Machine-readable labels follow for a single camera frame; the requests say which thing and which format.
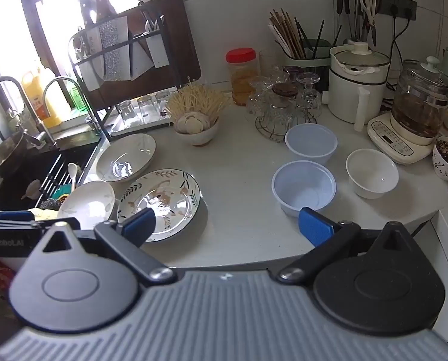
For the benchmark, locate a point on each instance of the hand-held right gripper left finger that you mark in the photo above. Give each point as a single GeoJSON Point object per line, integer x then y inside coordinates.
{"type": "Point", "coordinates": [141, 223]}

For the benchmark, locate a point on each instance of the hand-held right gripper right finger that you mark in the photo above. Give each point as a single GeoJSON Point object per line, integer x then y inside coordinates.
{"type": "Point", "coordinates": [314, 225]}

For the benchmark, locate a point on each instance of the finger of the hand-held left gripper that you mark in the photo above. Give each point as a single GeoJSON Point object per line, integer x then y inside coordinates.
{"type": "Point", "coordinates": [15, 216]}

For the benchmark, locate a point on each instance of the leaf pattern plate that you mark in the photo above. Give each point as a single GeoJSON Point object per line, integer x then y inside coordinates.
{"type": "Point", "coordinates": [163, 195]}

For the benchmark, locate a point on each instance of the translucent plastic bowl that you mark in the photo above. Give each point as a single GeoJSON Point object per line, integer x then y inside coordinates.
{"type": "Point", "coordinates": [302, 188]}
{"type": "Point", "coordinates": [310, 143]}

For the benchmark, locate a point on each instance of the wide white shallow bowl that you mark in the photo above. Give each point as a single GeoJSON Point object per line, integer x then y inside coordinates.
{"type": "Point", "coordinates": [126, 158]}

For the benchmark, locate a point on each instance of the white ceramic bowl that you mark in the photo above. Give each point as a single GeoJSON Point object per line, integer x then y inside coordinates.
{"type": "Point", "coordinates": [372, 173]}

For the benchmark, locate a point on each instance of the yellow sponge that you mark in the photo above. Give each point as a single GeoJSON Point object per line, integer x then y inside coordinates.
{"type": "Point", "coordinates": [45, 215]}

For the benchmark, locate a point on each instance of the roll-up sink rack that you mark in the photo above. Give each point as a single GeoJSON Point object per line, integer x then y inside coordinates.
{"type": "Point", "coordinates": [55, 180]}

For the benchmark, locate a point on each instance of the steel pot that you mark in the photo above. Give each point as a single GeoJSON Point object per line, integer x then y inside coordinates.
{"type": "Point", "coordinates": [6, 154]}

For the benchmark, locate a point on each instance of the white spoon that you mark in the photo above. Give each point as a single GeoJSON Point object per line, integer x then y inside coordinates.
{"type": "Point", "coordinates": [72, 173]}

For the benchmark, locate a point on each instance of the grey drying tray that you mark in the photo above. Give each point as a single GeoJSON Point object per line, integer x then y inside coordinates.
{"type": "Point", "coordinates": [141, 128]}

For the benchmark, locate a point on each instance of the ceramic bowl with garlic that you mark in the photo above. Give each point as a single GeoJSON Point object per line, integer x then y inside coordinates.
{"type": "Point", "coordinates": [197, 139]}

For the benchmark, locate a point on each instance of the garlic bulb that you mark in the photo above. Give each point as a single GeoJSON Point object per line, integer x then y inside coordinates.
{"type": "Point", "coordinates": [192, 122]}

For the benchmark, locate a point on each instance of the small drinking glass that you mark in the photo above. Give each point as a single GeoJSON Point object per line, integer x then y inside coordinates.
{"type": "Point", "coordinates": [125, 111]}
{"type": "Point", "coordinates": [163, 101]}
{"type": "Point", "coordinates": [145, 106]}

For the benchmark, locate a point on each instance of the orange detergent bottle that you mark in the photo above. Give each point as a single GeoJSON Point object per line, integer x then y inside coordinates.
{"type": "Point", "coordinates": [39, 97]}

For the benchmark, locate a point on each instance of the black dish rack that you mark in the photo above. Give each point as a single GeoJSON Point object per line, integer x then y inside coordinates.
{"type": "Point", "coordinates": [89, 102]}

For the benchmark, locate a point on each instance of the green bottle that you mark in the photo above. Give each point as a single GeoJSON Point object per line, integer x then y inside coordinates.
{"type": "Point", "coordinates": [75, 97]}

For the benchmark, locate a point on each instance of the white electric cooker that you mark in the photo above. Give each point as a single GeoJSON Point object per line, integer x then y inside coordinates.
{"type": "Point", "coordinates": [344, 94]}

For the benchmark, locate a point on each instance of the clear stemmed glass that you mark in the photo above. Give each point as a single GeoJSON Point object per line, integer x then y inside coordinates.
{"type": "Point", "coordinates": [259, 97]}
{"type": "Point", "coordinates": [308, 90]}

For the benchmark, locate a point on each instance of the amber base stemmed glass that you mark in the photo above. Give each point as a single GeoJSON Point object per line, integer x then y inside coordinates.
{"type": "Point", "coordinates": [284, 90]}

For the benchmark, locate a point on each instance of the steel arched faucet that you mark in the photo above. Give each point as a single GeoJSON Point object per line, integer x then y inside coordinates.
{"type": "Point", "coordinates": [58, 81]}

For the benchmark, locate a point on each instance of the purple base stemmed glass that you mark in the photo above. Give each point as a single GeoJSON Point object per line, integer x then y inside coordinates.
{"type": "Point", "coordinates": [293, 71]}

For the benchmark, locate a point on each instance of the glass electric kettle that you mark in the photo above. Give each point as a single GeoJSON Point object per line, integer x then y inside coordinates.
{"type": "Point", "coordinates": [419, 101]}

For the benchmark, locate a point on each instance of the red lid jar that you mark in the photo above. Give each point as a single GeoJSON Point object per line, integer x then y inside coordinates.
{"type": "Point", "coordinates": [240, 79]}

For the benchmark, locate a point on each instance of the green chopstick holder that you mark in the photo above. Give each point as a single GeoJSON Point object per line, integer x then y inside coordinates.
{"type": "Point", "coordinates": [306, 60]}

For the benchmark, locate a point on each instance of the tall clear tumbler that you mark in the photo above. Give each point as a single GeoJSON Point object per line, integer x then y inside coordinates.
{"type": "Point", "coordinates": [268, 64]}

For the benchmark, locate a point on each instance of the dark wooden cutting board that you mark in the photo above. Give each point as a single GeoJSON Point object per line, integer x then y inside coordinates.
{"type": "Point", "coordinates": [178, 37]}

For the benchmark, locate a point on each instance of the bundle of chopsticks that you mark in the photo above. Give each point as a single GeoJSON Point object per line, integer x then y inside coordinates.
{"type": "Point", "coordinates": [284, 34]}

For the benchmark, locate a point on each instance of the hanging scissors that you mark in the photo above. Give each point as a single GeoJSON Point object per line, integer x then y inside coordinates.
{"type": "Point", "coordinates": [368, 3]}

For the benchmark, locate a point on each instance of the black wall power strip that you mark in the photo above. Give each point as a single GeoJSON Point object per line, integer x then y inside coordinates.
{"type": "Point", "coordinates": [396, 5]}

